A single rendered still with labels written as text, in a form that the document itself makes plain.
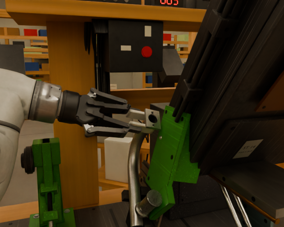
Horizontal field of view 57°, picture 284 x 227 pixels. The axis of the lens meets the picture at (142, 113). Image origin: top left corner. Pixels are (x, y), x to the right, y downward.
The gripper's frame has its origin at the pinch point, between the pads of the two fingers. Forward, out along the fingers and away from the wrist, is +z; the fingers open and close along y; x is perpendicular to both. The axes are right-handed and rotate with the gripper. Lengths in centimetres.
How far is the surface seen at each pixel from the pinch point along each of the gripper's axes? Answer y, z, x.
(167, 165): -12.5, 4.9, -3.0
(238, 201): -19.5, 22.6, -3.4
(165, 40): 609, 284, 405
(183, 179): -15.0, 9.3, -1.8
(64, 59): 24.7, -20.6, 10.0
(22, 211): -11, -23, 49
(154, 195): -18.6, 2.7, 0.7
